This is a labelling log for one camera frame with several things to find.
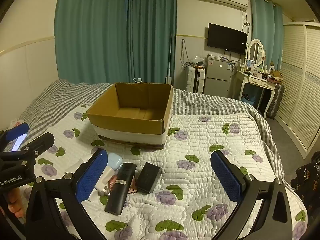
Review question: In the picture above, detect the white power adapter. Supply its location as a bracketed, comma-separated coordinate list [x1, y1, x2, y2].
[88, 166, 115, 202]

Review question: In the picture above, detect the red rose tin box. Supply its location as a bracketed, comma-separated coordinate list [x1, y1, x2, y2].
[108, 174, 138, 194]

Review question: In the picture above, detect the white cylindrical charger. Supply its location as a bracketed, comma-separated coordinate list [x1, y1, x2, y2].
[65, 159, 87, 173]

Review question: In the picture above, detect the person's left hand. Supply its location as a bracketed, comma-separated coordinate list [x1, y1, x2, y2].
[3, 187, 25, 224]

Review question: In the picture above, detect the smartphone with lit screen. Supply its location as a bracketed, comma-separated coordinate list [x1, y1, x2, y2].
[10, 133, 27, 152]

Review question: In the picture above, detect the grey checkered bedsheet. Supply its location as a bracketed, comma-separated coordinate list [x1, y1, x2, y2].
[20, 79, 285, 179]

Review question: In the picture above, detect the light blue earbuds case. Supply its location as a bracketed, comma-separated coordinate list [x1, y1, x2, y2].
[107, 152, 123, 171]

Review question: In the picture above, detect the white floral quilt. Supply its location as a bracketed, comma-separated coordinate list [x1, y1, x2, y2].
[19, 102, 308, 240]

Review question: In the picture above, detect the black remote control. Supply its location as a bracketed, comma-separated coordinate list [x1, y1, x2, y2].
[104, 163, 137, 216]

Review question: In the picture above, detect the white louvered wardrobe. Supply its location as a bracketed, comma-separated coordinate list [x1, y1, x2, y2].
[276, 22, 319, 159]

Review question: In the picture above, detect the open cardboard box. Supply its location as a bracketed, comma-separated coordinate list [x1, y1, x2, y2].
[86, 82, 173, 149]

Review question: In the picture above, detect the small black box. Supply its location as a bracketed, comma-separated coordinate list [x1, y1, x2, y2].
[136, 163, 162, 194]

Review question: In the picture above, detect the dark suitcase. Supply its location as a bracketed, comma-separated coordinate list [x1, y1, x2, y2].
[266, 84, 285, 119]

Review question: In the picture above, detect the water jug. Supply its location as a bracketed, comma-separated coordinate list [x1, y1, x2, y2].
[133, 77, 142, 83]

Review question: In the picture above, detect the green curtain left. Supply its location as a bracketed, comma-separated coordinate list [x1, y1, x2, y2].
[54, 0, 177, 84]

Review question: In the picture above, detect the green curtain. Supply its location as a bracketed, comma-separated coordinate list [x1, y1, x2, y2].
[54, 0, 177, 84]
[251, 0, 284, 70]

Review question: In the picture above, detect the white dressing table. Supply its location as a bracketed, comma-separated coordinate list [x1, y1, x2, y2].
[232, 70, 276, 119]

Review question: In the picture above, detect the silver mini fridge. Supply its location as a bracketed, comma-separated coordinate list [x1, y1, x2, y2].
[204, 59, 233, 97]

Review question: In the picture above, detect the white suitcase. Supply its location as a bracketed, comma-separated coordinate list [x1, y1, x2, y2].
[185, 66, 206, 94]

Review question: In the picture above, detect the white oval mirror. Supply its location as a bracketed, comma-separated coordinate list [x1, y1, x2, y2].
[246, 38, 265, 68]

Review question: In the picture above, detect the green curtain right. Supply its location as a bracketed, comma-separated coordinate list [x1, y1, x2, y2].
[251, 0, 284, 70]

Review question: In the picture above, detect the black wall television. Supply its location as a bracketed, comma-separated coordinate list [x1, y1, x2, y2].
[207, 23, 247, 55]

